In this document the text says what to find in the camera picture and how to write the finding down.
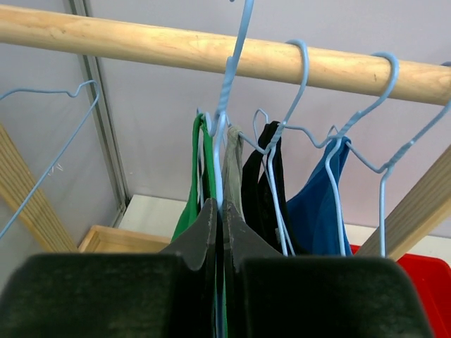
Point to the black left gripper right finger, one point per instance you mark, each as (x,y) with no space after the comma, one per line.
(272,295)

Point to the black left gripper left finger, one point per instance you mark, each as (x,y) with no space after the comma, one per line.
(165,294)

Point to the green tank top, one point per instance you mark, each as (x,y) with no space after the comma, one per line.
(197,183)

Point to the light blue hanger of green top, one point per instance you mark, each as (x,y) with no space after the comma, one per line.
(217,129)

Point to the light blue hanger of white top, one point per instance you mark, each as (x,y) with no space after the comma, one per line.
(54,132)

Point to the blue tank top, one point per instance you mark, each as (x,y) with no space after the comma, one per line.
(312,212)

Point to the black tank top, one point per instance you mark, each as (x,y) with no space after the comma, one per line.
(257,200)

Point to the grey tank top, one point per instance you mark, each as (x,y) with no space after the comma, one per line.
(232,169)

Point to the light blue hanger of grey top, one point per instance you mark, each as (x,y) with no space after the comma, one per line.
(274,130)

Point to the light blue hanger of black top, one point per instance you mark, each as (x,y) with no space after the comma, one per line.
(331,181)

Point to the wooden clothes rack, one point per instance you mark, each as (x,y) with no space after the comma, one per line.
(157,76)

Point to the red plastic bin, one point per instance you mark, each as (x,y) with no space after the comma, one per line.
(430,281)

